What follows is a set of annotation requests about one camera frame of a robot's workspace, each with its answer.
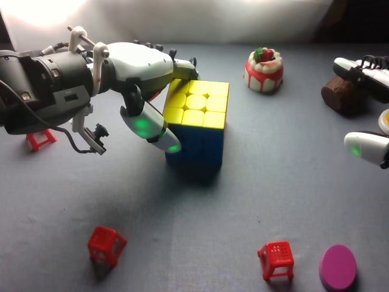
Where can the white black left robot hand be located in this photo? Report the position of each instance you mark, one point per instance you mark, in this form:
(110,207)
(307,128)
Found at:
(136,64)

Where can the yellow white round disc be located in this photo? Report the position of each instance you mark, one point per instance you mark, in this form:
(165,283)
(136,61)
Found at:
(385,120)

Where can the toy strawberry cake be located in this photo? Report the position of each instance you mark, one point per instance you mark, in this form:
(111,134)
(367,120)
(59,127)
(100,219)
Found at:
(263,74)

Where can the grey table cloth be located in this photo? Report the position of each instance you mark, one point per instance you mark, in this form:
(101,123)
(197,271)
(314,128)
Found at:
(194,213)

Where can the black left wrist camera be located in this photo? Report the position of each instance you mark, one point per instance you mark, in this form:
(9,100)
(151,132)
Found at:
(98,132)

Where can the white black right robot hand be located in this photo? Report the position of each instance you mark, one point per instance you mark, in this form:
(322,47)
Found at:
(367,146)

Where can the red toy stool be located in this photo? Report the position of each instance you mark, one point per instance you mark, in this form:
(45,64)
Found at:
(104,240)
(39,141)
(278,254)

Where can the yellow blue Rubik's cube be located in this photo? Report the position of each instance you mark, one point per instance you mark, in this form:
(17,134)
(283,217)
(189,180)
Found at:
(197,103)

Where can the magenta round disc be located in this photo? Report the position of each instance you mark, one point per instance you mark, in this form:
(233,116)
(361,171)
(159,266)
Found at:
(338,267)

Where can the white backdrop sheet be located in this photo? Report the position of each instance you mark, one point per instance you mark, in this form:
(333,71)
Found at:
(197,18)

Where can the brown wooden log piece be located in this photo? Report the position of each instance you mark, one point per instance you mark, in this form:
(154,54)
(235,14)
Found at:
(342,97)

